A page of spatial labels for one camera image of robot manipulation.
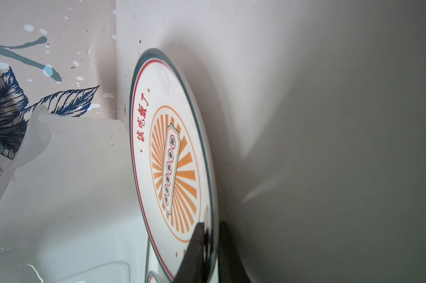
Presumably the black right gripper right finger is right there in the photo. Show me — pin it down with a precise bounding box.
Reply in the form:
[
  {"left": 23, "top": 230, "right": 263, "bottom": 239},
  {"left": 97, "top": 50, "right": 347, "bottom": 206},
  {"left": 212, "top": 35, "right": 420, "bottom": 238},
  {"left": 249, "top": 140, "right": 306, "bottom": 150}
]
[{"left": 218, "top": 221, "right": 251, "bottom": 283}]

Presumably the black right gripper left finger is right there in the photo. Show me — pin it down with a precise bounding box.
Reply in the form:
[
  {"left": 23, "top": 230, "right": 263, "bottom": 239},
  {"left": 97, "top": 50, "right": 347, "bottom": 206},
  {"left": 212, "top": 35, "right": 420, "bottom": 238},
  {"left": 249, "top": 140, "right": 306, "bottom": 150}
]
[{"left": 173, "top": 222, "right": 209, "bottom": 283}]

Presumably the white plate orange sunburst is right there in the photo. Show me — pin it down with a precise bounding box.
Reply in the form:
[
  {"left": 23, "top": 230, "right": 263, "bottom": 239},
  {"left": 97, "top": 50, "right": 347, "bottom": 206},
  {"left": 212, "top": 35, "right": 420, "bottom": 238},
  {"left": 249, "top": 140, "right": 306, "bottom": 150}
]
[{"left": 129, "top": 48, "right": 219, "bottom": 281}]

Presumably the white plastic bin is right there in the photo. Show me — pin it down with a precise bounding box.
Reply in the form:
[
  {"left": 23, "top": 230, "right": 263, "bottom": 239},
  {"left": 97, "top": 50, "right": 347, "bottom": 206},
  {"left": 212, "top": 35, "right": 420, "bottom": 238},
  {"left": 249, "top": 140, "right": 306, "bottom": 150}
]
[{"left": 0, "top": 106, "right": 148, "bottom": 283}]

